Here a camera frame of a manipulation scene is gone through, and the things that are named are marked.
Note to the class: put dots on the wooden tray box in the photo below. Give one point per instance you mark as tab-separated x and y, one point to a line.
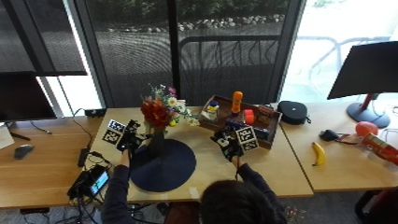
272	130

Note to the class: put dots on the dark blue box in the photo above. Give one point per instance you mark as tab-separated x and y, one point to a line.
260	133

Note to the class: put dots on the black monitor with red stand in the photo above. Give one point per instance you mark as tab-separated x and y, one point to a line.
367	71

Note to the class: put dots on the white bottle with blue cap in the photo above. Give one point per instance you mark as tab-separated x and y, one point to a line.
212	109

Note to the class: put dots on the black socket box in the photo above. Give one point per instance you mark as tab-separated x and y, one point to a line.
95	112

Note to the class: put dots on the orange bottle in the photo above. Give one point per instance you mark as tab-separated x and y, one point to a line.
236	101

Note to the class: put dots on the person's right hand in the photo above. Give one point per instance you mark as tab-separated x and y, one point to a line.
227	143

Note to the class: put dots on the red snack can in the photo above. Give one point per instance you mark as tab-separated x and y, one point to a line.
380	146

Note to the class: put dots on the dark glass vase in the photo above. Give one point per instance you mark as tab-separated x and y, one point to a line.
156	142

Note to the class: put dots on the black power brick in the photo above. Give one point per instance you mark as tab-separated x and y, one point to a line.
83	157

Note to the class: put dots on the grey computer mouse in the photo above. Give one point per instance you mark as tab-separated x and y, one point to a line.
23	151

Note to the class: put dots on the black power adapter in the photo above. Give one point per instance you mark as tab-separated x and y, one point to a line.
330	135

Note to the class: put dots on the red cup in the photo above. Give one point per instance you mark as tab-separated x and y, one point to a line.
250	116

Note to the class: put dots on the orange ball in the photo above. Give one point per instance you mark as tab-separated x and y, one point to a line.
367	128

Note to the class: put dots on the round dark blue mat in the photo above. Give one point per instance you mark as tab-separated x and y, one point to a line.
164	166

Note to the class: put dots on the white marker cube on glove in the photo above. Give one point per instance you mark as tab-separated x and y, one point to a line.
248	138
114	131

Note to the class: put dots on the person's left hand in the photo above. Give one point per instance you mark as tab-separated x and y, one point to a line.
130	137

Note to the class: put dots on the the person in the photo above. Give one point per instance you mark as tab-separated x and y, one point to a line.
240	203

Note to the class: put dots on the white marker cube on right glove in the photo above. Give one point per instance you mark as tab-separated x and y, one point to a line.
248	138

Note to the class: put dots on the white marker cube on left glove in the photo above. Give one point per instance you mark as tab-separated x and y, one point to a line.
114	131

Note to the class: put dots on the yellow banana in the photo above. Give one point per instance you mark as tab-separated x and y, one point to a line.
319	154

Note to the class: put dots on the black pen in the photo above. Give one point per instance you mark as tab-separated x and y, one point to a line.
21	136

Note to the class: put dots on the bouquet of mixed flowers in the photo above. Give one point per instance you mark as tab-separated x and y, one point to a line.
166	107

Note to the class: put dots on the brown printed packet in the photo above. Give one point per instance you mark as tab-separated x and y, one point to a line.
264	115

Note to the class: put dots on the black round case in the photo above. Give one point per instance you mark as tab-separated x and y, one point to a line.
294	112

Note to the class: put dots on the black device with screen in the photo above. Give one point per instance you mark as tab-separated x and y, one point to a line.
93	183

